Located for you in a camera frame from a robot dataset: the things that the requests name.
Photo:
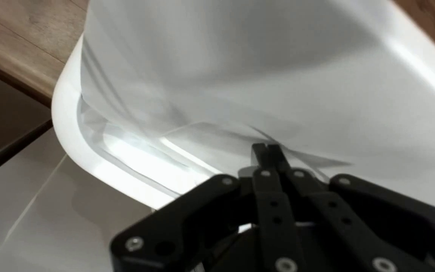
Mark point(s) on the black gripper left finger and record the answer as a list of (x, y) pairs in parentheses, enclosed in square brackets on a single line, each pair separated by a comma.
[(203, 220)]

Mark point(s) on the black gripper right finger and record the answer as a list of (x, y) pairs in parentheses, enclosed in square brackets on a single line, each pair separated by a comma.
[(359, 220)]

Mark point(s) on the clear plastic bin liner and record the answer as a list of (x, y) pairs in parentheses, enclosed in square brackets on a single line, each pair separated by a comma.
[(143, 136)]

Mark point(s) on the stainless steel cabinet panel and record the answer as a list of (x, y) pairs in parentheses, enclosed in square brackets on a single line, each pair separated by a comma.
[(42, 220)]

